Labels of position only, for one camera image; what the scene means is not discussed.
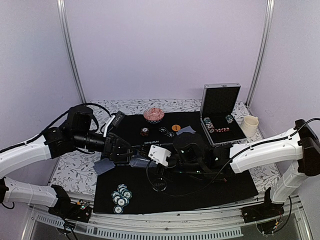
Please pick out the cream ceramic mug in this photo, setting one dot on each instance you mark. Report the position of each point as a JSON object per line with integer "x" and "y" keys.
{"x": 249, "y": 125}

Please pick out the poker chip row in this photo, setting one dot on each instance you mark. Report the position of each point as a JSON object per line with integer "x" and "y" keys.
{"x": 209, "y": 125}
{"x": 229, "y": 118}

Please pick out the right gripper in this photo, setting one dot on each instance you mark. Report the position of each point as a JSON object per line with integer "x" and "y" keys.
{"x": 161, "y": 173}

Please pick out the aluminium frame post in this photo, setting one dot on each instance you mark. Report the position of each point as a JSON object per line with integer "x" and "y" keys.
{"x": 270, "y": 4}
{"x": 62, "y": 13}

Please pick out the right aluminium frame post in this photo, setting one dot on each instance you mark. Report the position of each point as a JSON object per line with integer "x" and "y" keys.
{"x": 270, "y": 4}

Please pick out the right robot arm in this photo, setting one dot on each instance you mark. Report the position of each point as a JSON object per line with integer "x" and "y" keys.
{"x": 300, "y": 145}

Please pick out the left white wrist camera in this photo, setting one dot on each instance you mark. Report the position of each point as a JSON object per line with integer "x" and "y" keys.
{"x": 113, "y": 122}

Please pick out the patterned small bowl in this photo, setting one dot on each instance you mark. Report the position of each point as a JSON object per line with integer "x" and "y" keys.
{"x": 153, "y": 115}

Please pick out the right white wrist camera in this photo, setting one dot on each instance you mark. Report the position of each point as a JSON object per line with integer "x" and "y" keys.
{"x": 159, "y": 155}

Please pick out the dealt blue card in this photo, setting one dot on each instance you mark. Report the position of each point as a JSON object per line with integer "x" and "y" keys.
{"x": 187, "y": 129}
{"x": 102, "y": 166}

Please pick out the blue green chip stack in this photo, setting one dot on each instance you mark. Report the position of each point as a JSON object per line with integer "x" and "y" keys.
{"x": 122, "y": 195}

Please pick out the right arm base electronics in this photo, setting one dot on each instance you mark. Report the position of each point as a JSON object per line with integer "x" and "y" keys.
{"x": 263, "y": 211}

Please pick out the blue white poker chip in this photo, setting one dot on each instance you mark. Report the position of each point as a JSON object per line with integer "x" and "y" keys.
{"x": 118, "y": 209}

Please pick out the red poker chip stack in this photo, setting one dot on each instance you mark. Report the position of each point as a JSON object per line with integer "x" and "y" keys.
{"x": 144, "y": 132}

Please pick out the black 100 poker chip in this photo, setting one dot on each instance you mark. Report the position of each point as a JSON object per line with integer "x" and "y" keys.
{"x": 163, "y": 130}

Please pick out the blue playing card deck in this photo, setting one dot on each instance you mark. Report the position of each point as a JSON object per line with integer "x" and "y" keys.
{"x": 138, "y": 161}

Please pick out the clear dealer button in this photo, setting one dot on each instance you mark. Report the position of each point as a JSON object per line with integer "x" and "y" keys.
{"x": 159, "y": 184}

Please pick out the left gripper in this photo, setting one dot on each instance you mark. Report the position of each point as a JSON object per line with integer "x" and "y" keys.
{"x": 111, "y": 150}

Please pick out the front aluminium rail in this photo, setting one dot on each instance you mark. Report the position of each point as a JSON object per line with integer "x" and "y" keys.
{"x": 214, "y": 223}

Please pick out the aluminium poker chip case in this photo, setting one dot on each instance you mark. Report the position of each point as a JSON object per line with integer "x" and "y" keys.
{"x": 219, "y": 100}

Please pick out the black poker chip stack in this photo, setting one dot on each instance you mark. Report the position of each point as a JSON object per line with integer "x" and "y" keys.
{"x": 170, "y": 134}

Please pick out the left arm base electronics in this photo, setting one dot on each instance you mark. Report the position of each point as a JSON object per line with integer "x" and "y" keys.
{"x": 65, "y": 209}

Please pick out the left aluminium frame post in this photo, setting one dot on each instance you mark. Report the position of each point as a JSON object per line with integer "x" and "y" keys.
{"x": 62, "y": 13}

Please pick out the right poker chip row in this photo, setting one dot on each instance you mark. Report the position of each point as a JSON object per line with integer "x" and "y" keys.
{"x": 229, "y": 118}

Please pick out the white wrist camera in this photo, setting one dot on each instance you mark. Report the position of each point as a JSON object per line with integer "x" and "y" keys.
{"x": 159, "y": 155}
{"x": 113, "y": 122}

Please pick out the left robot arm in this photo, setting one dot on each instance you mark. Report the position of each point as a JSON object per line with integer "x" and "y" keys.
{"x": 74, "y": 134}

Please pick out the left poker chip row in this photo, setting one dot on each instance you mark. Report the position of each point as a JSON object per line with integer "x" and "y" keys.
{"x": 209, "y": 125}

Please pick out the black poker mat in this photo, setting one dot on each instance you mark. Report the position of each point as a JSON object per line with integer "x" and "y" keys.
{"x": 182, "y": 193}

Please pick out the orange big blind button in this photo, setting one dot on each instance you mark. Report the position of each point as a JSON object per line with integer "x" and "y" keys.
{"x": 176, "y": 127}

